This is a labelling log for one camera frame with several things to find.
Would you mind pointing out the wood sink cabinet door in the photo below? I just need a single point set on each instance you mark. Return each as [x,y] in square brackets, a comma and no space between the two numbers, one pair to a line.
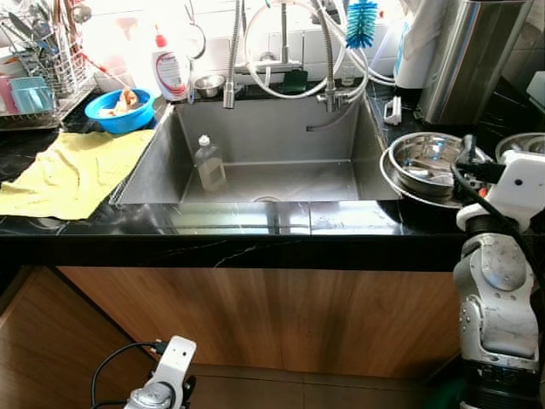
[281,319]

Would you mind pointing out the blue bottle brush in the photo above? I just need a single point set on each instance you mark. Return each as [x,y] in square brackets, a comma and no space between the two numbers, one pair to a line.
[361,24]

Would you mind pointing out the blue plastic bowl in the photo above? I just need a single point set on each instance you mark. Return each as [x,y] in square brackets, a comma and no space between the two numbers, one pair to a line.
[119,122]

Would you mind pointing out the clear plastic bottle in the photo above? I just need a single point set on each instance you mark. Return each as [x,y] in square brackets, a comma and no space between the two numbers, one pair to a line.
[209,166]

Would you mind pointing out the yellow cloth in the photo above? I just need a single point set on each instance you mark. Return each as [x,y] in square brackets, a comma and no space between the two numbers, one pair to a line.
[68,175]

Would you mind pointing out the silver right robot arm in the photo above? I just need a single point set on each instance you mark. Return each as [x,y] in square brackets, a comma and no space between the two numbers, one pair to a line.
[498,307]

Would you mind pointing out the metal dish rack with utensils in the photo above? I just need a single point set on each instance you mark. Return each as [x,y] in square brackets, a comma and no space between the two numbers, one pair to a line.
[55,51]

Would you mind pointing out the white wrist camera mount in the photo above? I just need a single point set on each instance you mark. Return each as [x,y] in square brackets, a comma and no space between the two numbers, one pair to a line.
[519,192]
[174,358]

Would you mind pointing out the tall stainless steel container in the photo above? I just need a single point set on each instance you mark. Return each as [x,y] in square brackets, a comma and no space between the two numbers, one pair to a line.
[473,60]

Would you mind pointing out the steel faucet tap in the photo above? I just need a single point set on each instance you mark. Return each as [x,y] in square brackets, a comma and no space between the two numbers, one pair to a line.
[329,72]

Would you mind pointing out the large steel bowl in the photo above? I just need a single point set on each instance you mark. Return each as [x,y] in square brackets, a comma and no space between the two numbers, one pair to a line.
[524,143]
[421,158]

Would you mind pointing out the teal plastic cup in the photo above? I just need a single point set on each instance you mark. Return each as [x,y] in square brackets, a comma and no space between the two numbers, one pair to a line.
[32,95]

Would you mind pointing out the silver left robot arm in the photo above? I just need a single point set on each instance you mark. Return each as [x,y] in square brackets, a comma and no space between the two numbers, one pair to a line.
[152,397]

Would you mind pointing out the pink plastic cup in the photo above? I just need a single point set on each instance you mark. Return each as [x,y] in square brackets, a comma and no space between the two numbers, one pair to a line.
[7,95]

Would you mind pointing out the wood cabinet side panel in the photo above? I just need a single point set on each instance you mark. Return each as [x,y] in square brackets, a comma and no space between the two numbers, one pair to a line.
[51,349]

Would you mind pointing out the stainless steel sink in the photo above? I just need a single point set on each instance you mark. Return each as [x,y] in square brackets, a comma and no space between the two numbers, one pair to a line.
[281,145]

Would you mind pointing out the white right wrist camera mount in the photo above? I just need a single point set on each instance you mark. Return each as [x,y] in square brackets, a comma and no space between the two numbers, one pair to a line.
[519,192]

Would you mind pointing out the green plastic object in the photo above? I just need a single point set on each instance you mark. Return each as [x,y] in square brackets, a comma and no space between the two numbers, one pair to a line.
[444,396]

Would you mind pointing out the brown white dish sponge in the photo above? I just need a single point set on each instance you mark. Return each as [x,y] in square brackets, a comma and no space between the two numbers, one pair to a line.
[126,100]

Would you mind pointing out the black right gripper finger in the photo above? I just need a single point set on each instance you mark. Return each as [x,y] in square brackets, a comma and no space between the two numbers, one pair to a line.
[469,146]

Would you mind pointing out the small white plastic clip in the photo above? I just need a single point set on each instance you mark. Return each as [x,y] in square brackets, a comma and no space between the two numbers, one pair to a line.
[392,111]

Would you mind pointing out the small steel bowl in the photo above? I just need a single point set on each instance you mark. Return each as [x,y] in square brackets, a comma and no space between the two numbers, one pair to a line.
[209,85]

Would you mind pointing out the white dish soap bottle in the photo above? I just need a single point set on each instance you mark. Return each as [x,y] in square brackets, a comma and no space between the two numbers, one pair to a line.
[170,72]

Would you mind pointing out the white plastic jug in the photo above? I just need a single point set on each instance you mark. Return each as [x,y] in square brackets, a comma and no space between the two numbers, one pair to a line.
[417,47]

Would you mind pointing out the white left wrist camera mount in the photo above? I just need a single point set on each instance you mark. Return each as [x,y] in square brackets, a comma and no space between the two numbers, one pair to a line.
[174,358]

